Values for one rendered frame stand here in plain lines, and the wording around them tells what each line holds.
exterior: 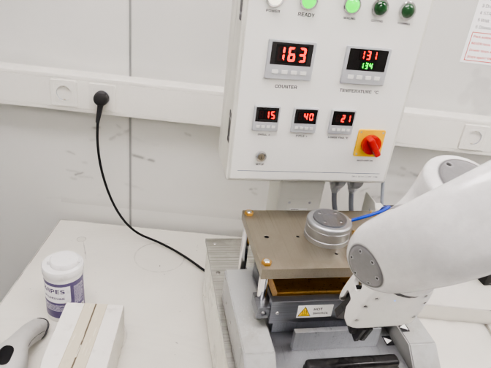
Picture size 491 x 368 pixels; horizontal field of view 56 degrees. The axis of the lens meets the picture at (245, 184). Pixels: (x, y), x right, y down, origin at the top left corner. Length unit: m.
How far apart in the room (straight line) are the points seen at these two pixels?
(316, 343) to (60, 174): 0.95
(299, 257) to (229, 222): 0.71
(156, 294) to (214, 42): 0.66
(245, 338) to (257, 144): 0.34
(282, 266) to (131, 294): 0.57
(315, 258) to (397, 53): 0.39
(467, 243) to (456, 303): 0.93
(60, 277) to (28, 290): 0.20
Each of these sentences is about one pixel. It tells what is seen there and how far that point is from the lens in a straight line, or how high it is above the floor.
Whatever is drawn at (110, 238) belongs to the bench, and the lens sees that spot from 1.42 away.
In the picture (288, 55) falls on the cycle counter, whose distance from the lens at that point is 0.81.
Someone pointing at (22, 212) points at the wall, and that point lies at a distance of 1.59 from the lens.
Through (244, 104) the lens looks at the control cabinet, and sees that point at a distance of 0.82.
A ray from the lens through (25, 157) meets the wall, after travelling 1.49.
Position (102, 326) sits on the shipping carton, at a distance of 1.02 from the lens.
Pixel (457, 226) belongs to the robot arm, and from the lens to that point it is 0.41.
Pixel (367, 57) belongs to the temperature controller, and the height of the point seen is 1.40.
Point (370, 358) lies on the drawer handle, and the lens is 0.78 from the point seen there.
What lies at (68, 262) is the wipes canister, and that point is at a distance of 1.09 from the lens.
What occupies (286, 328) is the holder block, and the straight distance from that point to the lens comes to 0.83.
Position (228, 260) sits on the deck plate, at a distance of 1.04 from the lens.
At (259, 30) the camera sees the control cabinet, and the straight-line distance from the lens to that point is 0.80.
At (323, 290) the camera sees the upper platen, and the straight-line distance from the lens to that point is 0.79.
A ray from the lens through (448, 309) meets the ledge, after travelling 1.33.
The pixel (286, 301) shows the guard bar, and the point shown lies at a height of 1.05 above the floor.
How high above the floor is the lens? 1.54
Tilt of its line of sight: 26 degrees down
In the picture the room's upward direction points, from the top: 7 degrees clockwise
